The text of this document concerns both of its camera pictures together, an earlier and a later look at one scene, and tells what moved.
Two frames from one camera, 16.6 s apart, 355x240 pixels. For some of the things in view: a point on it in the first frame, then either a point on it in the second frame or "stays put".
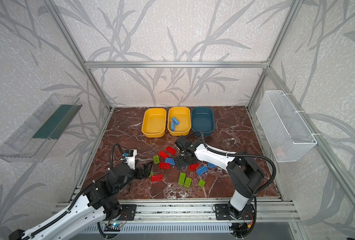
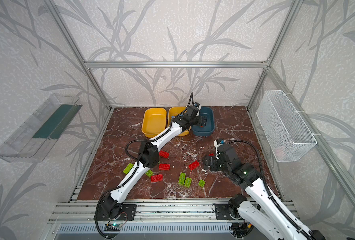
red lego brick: x=163 y=155 stays put
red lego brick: x=193 y=167 stays put
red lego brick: x=156 y=178 stays put
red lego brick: x=164 y=165 stays put
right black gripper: x=183 y=157 → x=214 y=163
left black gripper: x=139 y=172 → x=200 y=120
